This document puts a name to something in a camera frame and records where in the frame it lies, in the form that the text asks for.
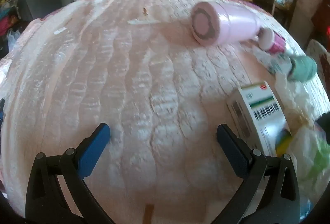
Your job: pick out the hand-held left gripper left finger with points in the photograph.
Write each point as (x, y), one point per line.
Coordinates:
(92, 151)

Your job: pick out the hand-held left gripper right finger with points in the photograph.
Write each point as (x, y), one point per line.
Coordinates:
(232, 151)

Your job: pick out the white box with barcode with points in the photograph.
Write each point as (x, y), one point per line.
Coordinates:
(257, 110)

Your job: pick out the white bottle with green cap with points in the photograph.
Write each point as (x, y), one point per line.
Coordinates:
(299, 68)

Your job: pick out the small pink bottle white cap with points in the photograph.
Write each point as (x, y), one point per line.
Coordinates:
(269, 41)

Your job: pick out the short white paper scrap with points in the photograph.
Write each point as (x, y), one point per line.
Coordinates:
(58, 31)

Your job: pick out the patterned cushion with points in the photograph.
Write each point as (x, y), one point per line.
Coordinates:
(319, 59)

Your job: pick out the large pink bottle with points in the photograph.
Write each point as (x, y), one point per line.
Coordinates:
(219, 24)

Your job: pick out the long white paper scrap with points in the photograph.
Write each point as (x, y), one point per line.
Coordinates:
(140, 22)

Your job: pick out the small white plastic bag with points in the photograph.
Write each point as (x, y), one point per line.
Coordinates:
(12, 39)

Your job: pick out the small brown scrap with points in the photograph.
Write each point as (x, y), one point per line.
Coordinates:
(145, 10)

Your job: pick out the pile of colourful clothes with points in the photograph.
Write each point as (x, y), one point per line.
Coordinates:
(7, 16)

